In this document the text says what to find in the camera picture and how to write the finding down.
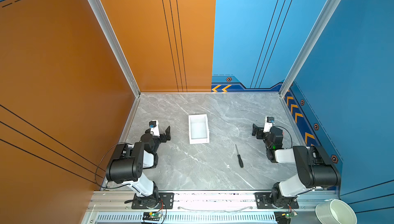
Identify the aluminium corner post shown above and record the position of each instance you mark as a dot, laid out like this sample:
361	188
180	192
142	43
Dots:
314	35
105	24

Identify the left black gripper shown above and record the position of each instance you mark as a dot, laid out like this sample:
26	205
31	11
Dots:
163	136

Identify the green circuit board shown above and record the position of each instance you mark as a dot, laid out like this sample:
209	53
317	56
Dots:
285	217
152	217

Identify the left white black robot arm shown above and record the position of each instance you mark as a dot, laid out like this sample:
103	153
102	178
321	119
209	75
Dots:
127	163

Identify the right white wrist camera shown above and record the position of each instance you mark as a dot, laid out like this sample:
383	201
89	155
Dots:
269	123

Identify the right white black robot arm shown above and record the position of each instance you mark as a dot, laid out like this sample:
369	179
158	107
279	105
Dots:
315	169

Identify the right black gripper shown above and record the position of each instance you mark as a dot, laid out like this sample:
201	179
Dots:
259	132

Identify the right green circuit board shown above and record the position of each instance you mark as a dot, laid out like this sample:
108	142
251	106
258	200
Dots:
285	217

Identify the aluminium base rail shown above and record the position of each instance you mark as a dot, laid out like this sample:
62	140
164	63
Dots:
202	207

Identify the white round bucket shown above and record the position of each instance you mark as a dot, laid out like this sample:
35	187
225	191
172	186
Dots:
335	212

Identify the left aluminium corner post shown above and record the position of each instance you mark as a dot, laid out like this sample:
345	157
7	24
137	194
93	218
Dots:
105	24

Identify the black screwdriver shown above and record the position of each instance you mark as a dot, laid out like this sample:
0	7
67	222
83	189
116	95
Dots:
239	157

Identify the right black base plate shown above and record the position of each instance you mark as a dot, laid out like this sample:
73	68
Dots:
265	200

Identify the white plastic bin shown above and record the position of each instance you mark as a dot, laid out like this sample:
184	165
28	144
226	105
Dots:
198	129

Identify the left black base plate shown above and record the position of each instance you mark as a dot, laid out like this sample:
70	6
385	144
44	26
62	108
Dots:
165	199

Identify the right aluminium corner post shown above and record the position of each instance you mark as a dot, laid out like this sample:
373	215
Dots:
314	35

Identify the left green circuit board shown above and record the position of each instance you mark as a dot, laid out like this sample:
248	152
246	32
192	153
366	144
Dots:
152	217

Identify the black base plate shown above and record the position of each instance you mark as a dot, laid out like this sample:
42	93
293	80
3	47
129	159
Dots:
265	200
165	199

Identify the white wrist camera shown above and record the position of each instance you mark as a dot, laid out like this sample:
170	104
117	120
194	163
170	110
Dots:
269	123
154	128

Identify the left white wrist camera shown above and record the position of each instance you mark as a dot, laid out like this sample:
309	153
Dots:
154	128

